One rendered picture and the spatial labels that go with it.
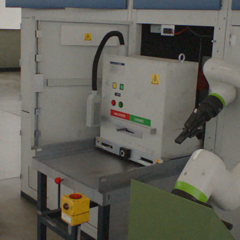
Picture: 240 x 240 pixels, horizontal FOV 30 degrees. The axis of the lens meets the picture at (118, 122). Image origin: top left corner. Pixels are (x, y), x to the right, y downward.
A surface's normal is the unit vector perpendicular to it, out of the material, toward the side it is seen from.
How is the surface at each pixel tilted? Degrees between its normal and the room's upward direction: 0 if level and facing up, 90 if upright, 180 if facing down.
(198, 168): 48
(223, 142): 90
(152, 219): 90
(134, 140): 90
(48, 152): 90
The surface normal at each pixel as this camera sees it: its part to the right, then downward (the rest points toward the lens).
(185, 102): 0.64, 0.19
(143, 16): -0.77, 0.10
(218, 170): 0.56, 0.01
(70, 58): 0.47, 0.21
